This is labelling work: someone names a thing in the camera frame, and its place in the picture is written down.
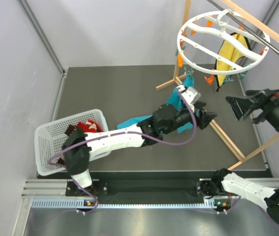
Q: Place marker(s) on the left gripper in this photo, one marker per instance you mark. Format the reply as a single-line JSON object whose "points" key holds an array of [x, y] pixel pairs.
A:
{"points": [[204, 117]]}

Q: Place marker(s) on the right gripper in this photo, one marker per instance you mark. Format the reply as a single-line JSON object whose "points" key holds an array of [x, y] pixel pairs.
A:
{"points": [[265, 100]]}

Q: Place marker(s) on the teal clothespin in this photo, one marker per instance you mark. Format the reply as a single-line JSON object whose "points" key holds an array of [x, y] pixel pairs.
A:
{"points": [[228, 79], [242, 75], [188, 72]]}

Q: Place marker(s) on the white round clip hanger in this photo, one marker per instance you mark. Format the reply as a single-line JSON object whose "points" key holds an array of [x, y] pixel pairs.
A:
{"points": [[207, 31]]}

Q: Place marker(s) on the red sock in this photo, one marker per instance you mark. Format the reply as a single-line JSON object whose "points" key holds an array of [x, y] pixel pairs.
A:
{"points": [[89, 127]]}

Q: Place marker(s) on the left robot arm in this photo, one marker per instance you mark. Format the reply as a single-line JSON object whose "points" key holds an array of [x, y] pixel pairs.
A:
{"points": [[81, 147]]}

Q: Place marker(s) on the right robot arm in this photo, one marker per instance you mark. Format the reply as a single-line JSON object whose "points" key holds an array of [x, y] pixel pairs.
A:
{"points": [[227, 181]]}

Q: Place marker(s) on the orange clothespin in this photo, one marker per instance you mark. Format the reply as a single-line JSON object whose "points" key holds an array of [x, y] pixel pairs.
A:
{"points": [[180, 60], [210, 79]]}

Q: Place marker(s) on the yellow cloth with black trim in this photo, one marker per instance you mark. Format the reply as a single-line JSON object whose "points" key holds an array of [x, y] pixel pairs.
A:
{"points": [[229, 52]]}

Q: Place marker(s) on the metal hanging rod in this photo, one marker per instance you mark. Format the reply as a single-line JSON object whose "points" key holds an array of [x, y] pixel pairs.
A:
{"points": [[261, 26]]}

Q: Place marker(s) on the brown argyle sock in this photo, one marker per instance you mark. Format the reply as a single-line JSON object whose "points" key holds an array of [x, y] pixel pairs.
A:
{"points": [[70, 129]]}

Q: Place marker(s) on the white perforated plastic basket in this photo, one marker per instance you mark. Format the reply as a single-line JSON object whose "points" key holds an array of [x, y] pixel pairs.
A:
{"points": [[49, 138]]}

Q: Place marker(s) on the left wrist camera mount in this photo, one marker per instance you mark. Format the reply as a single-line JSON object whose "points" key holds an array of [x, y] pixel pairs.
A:
{"points": [[188, 95]]}

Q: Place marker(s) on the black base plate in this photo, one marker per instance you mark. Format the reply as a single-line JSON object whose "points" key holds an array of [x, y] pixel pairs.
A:
{"points": [[131, 189]]}

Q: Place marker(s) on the wooden drying rack frame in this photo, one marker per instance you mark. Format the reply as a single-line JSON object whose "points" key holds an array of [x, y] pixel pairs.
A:
{"points": [[207, 151]]}

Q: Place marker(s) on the slotted cable duct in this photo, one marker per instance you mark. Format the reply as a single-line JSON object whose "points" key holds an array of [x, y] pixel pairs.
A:
{"points": [[89, 204]]}

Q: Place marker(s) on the aluminium frame rail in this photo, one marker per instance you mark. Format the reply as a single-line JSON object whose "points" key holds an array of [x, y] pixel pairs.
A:
{"points": [[42, 36]]}

